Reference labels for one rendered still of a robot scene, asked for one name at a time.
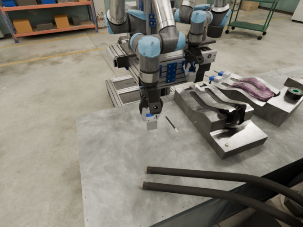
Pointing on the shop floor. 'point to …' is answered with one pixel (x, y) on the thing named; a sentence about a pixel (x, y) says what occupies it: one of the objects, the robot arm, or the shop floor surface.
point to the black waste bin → (214, 31)
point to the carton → (249, 5)
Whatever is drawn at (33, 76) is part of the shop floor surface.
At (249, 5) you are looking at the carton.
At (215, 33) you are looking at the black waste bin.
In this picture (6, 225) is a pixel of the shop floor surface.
